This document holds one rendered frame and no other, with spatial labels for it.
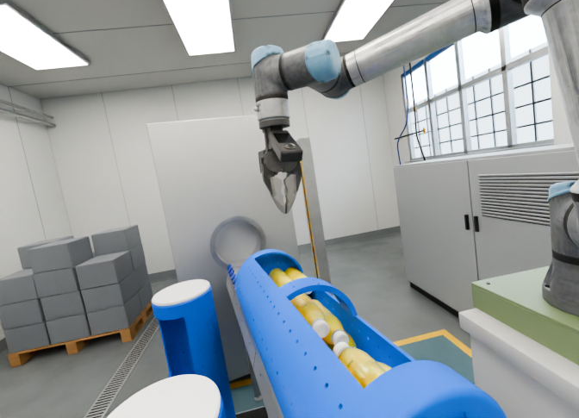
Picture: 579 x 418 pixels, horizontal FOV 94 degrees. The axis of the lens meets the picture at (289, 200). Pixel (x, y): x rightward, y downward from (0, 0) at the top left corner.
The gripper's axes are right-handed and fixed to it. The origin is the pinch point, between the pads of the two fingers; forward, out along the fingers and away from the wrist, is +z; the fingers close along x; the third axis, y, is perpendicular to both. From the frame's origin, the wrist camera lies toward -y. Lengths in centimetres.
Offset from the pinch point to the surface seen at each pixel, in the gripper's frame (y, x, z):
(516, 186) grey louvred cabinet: 57, -168, 17
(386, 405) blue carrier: -33.3, -0.4, 21.3
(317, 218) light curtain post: 67, -36, 18
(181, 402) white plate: 6, 29, 43
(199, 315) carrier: 71, 27, 56
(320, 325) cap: -2.3, -5.0, 29.1
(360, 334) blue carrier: 2.2, -18.2, 38.3
